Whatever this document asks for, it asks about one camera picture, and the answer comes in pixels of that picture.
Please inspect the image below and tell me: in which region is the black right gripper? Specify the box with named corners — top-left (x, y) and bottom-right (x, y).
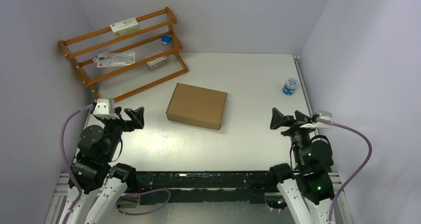
top-left (270, 107), bottom-right (317, 168)

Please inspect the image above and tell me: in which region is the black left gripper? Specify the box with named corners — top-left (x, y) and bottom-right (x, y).
top-left (99, 105), bottom-right (143, 159)

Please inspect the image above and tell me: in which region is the brown cardboard box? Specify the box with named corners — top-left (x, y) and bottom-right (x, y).
top-left (166, 83), bottom-right (228, 130)

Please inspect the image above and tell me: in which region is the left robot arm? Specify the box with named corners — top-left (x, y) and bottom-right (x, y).
top-left (60, 103), bottom-right (144, 224)

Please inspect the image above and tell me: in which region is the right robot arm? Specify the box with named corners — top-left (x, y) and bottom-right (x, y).
top-left (268, 108), bottom-right (336, 224)

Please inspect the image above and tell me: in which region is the small white grey box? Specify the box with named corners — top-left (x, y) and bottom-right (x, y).
top-left (146, 56), bottom-right (168, 70)

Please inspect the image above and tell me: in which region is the white green product box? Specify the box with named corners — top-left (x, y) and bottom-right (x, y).
top-left (110, 18), bottom-right (140, 38)

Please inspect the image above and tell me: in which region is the blue white lidded jar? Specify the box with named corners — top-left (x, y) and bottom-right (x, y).
top-left (282, 77), bottom-right (299, 95)

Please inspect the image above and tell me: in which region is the wooden tiered rack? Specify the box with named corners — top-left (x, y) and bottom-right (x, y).
top-left (58, 7), bottom-right (189, 101)

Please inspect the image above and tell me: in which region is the clear blister pack card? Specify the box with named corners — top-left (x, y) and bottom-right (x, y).
top-left (92, 52), bottom-right (136, 68)

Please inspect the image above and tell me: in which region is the small blue cube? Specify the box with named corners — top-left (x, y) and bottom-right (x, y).
top-left (161, 35), bottom-right (172, 44)

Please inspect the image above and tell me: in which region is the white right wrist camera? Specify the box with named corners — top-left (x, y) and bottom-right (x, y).
top-left (300, 111), bottom-right (334, 129)

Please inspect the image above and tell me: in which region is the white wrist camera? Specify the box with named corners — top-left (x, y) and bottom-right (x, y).
top-left (91, 98), bottom-right (120, 119)
top-left (300, 111), bottom-right (334, 129)

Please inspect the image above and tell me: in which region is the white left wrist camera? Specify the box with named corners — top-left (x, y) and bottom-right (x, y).
top-left (91, 98), bottom-right (120, 119)

